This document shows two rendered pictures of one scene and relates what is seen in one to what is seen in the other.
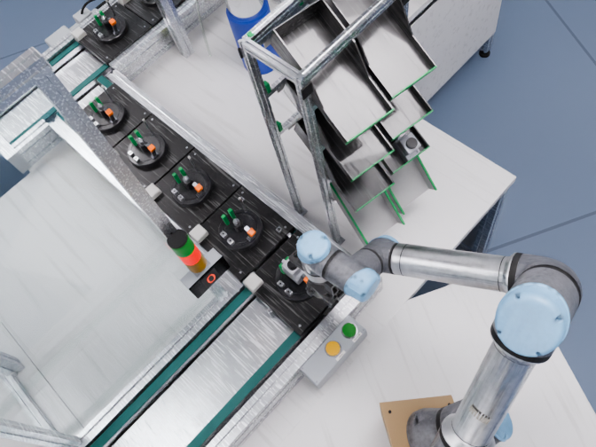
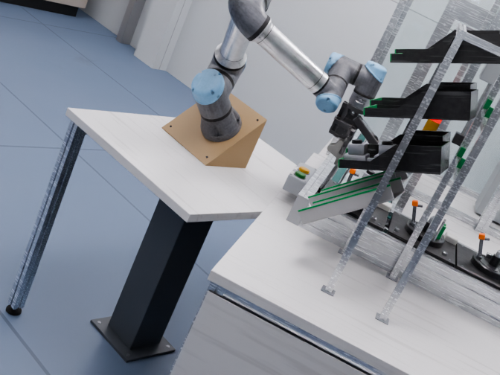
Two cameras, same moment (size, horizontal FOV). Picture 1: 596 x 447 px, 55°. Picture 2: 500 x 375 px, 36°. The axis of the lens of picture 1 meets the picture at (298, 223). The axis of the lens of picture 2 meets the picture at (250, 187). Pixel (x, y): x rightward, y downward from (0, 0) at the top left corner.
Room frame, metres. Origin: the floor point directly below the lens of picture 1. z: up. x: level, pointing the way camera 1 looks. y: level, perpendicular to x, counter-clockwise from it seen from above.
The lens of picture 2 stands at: (1.89, -2.17, 1.76)
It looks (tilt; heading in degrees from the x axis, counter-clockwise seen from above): 20 degrees down; 127
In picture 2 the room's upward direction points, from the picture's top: 24 degrees clockwise
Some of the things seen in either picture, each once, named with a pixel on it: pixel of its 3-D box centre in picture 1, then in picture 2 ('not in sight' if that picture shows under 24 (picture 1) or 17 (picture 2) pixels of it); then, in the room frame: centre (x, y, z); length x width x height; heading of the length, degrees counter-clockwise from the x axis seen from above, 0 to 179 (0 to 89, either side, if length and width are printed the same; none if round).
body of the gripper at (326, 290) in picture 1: (325, 279); (347, 121); (0.54, -0.02, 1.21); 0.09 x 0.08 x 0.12; 29
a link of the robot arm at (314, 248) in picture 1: (316, 254); (370, 79); (0.54, -0.02, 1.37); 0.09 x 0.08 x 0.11; 35
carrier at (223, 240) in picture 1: (238, 224); (428, 225); (0.89, 0.18, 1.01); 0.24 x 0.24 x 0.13; 29
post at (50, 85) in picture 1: (160, 222); (463, 85); (0.70, 0.29, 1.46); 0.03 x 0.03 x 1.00; 29
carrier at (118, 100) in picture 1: (103, 110); not in sight; (1.53, 0.54, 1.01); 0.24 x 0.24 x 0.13; 29
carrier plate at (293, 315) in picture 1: (299, 280); (354, 204); (0.66, 0.05, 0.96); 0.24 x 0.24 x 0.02; 29
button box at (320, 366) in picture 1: (333, 351); (300, 178); (0.44, 0.02, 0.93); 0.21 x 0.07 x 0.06; 119
